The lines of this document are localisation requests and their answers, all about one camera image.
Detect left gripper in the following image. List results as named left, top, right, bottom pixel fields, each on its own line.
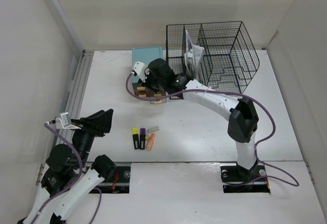
left=70, top=108, right=113, bottom=168

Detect teal drawer box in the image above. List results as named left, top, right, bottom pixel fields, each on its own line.
left=131, top=46, right=163, bottom=93

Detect white paper sheets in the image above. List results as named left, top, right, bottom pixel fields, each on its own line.
left=184, top=30, right=204, bottom=79

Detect grey eraser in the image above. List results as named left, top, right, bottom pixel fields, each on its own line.
left=148, top=126, right=159, bottom=133

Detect orange highlighter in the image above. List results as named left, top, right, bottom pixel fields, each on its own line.
left=146, top=133, right=156, bottom=151

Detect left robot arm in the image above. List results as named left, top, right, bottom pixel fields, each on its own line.
left=18, top=109, right=116, bottom=223

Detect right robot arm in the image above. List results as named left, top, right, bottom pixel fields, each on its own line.
left=132, top=58, right=259, bottom=181

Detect yellow cap black highlighter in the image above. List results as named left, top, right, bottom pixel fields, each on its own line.
left=132, top=128, right=139, bottom=150

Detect purple cap black highlighter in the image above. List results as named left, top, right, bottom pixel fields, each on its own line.
left=139, top=128, right=146, bottom=150

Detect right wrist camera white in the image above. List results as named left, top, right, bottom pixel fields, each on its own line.
left=132, top=61, right=150, bottom=83

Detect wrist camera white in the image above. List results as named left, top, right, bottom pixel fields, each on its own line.
left=132, top=61, right=150, bottom=83
left=55, top=112, right=80, bottom=130

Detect aluminium rail frame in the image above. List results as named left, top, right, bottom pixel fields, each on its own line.
left=35, top=49, right=95, bottom=186

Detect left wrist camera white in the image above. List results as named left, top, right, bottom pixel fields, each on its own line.
left=55, top=112, right=80, bottom=130

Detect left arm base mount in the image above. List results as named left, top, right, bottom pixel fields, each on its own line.
left=95, top=162, right=131, bottom=194

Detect black wire mesh organizer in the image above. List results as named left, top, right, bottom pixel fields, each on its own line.
left=166, top=21, right=260, bottom=93

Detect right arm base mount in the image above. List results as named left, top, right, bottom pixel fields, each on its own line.
left=220, top=162, right=270, bottom=193

